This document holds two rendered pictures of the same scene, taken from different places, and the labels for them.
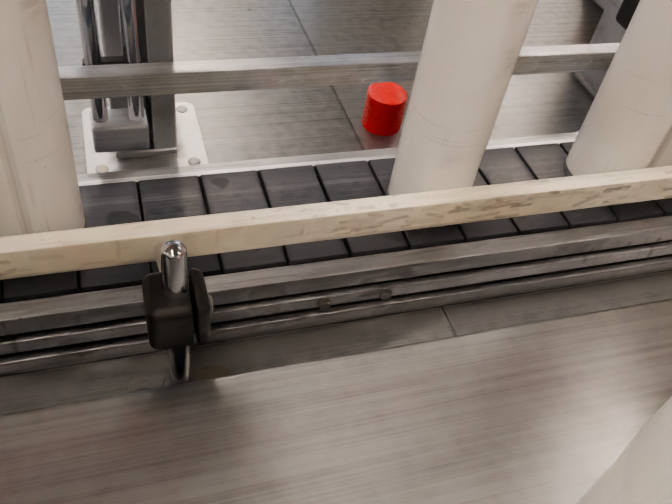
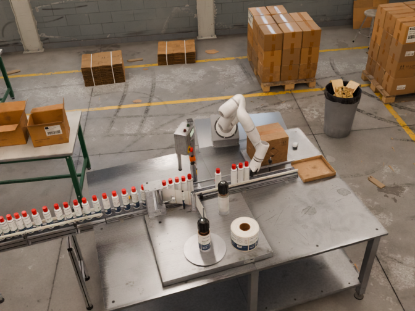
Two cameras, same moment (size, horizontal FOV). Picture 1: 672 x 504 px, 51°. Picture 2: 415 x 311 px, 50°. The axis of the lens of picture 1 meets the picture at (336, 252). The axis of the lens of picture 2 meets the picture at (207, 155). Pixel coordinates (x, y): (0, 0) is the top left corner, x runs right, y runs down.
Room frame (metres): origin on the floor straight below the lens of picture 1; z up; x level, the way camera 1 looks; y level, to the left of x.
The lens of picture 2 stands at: (-2.42, -0.42, 3.37)
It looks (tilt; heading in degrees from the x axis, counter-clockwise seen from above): 37 degrees down; 9
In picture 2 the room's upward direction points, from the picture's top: 3 degrees counter-clockwise
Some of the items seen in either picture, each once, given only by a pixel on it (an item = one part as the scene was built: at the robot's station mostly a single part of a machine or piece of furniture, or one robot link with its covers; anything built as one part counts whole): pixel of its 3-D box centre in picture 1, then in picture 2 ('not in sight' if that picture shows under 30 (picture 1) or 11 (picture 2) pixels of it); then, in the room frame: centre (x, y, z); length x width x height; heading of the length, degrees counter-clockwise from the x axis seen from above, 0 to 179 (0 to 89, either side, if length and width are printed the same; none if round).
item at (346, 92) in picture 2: not in sight; (344, 95); (2.64, -1.38, 0.50); 0.42 x 0.41 x 0.28; 103
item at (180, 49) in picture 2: not in sight; (176, 52); (4.65, 1.17, 0.11); 0.65 x 0.54 x 0.22; 101
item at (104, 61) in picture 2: not in sight; (103, 68); (3.89, 2.22, 0.16); 0.65 x 0.54 x 0.32; 108
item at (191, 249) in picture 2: not in sight; (204, 248); (-0.31, -0.03, 0.89); 0.31 x 0.31 x 0.01
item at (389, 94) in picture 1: (384, 107); not in sight; (0.50, -0.02, 0.85); 0.03 x 0.03 x 0.03
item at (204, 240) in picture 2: not in sight; (204, 234); (-0.31, -0.03, 1.04); 0.09 x 0.09 x 0.29
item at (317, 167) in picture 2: not in sight; (312, 168); (0.72, -0.85, 0.85); 0.30 x 0.26 x 0.04; 114
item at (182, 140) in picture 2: not in sight; (184, 138); (0.34, 0.20, 1.38); 0.17 x 0.10 x 0.19; 169
